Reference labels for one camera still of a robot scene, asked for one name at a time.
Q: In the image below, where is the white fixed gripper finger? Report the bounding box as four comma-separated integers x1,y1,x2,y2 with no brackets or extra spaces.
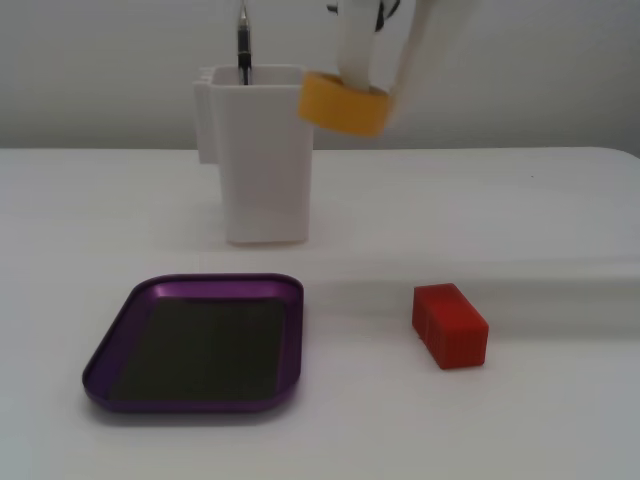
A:
337,0,385,93

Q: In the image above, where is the white moving gripper finger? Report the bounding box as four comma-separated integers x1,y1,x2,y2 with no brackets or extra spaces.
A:
386,0,482,117

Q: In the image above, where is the yellow tape roll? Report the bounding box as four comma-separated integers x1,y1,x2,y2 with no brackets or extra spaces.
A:
297,71,392,139

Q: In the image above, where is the black pen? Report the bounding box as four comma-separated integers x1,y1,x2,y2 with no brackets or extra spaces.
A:
236,0,252,86

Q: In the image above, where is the white plastic pen holder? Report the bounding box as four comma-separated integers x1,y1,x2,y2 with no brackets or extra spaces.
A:
192,64,316,246

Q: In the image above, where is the red ribbed plastic block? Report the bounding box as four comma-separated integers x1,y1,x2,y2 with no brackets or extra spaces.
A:
412,282,490,371

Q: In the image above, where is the purple metal tray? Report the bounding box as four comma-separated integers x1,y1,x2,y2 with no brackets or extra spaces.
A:
81,272,305,415

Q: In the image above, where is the black cable with tie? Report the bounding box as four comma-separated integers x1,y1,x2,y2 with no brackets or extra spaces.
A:
326,0,402,32

